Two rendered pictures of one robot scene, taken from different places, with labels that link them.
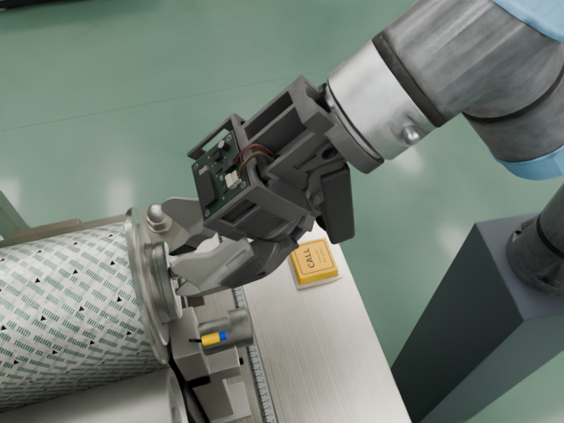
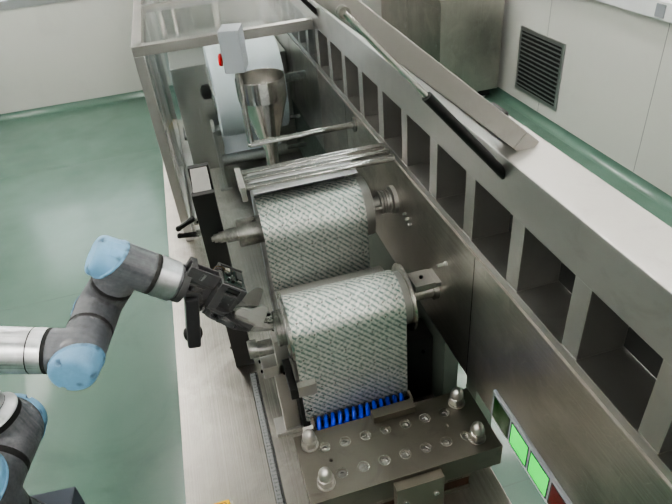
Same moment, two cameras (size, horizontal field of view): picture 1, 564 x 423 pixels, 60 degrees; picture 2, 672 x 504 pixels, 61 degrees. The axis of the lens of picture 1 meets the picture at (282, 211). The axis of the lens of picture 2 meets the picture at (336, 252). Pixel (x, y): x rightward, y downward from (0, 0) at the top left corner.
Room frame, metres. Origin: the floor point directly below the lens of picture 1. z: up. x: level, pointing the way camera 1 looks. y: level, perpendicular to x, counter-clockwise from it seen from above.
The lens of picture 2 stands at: (1.06, 0.29, 2.04)
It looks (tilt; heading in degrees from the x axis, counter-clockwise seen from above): 36 degrees down; 183
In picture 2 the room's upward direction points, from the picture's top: 6 degrees counter-clockwise
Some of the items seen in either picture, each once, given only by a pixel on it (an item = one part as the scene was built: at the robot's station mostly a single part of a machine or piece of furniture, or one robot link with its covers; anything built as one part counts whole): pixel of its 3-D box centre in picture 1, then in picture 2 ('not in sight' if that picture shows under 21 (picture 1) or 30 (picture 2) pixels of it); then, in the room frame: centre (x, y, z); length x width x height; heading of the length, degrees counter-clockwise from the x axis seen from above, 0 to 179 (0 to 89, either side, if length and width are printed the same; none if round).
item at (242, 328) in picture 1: (241, 327); (252, 349); (0.19, 0.04, 1.18); 0.04 x 0.02 x 0.04; 16
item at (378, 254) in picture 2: not in sight; (326, 168); (-0.92, 0.17, 1.02); 2.24 x 0.04 x 0.24; 16
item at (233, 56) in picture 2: not in sight; (230, 48); (-0.33, 0.01, 1.66); 0.07 x 0.07 x 0.10; 0
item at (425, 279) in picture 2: not in sight; (423, 279); (0.13, 0.41, 1.28); 0.06 x 0.05 x 0.02; 106
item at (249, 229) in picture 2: not in sight; (250, 230); (-0.03, 0.04, 1.33); 0.06 x 0.06 x 0.06; 16
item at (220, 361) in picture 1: (218, 373); (278, 384); (0.18, 0.08, 1.05); 0.06 x 0.05 x 0.31; 106
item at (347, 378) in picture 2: not in sight; (355, 378); (0.23, 0.26, 1.11); 0.23 x 0.01 x 0.18; 106
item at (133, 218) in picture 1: (149, 284); (285, 326); (0.21, 0.12, 1.25); 0.15 x 0.01 x 0.15; 16
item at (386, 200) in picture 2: not in sight; (380, 202); (-0.11, 0.34, 1.33); 0.07 x 0.07 x 0.07; 16
